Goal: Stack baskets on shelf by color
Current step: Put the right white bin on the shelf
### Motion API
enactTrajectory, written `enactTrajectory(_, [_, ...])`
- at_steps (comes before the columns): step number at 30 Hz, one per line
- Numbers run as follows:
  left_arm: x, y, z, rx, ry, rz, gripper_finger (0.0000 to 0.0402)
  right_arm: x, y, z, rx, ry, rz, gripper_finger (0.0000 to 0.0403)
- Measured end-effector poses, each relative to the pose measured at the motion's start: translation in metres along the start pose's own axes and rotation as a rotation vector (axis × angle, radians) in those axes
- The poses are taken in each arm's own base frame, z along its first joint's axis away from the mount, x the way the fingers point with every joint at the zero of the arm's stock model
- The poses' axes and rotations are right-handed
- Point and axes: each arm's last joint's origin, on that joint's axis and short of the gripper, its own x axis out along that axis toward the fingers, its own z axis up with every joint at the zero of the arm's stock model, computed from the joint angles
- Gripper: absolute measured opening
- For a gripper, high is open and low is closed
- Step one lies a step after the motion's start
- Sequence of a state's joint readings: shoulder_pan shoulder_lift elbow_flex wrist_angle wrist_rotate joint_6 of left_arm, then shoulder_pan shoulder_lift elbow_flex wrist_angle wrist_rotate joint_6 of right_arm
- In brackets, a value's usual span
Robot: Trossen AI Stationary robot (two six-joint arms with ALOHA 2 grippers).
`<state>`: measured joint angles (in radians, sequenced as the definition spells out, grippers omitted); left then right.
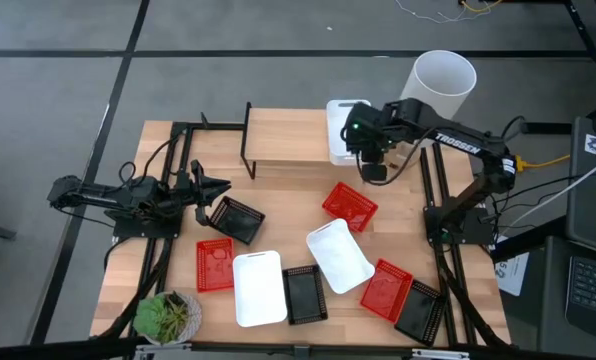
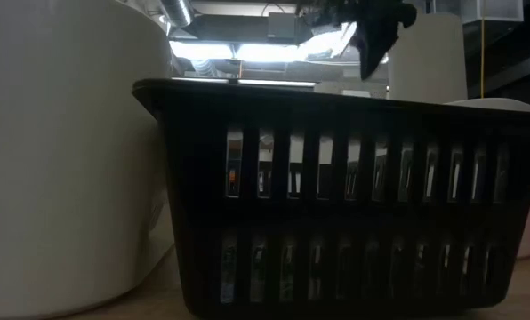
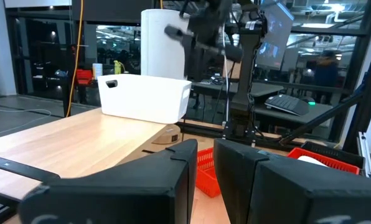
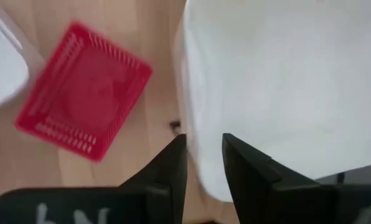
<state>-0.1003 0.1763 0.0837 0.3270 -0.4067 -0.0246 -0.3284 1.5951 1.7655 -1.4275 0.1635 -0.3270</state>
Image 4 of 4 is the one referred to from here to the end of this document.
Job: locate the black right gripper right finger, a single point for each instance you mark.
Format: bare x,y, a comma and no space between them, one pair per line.
260,193

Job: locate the white plastic basket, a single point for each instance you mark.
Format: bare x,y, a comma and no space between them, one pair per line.
282,77
2,68

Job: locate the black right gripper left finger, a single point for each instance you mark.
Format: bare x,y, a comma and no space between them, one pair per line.
160,193

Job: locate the red plastic slotted basket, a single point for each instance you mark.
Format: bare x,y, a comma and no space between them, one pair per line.
86,93

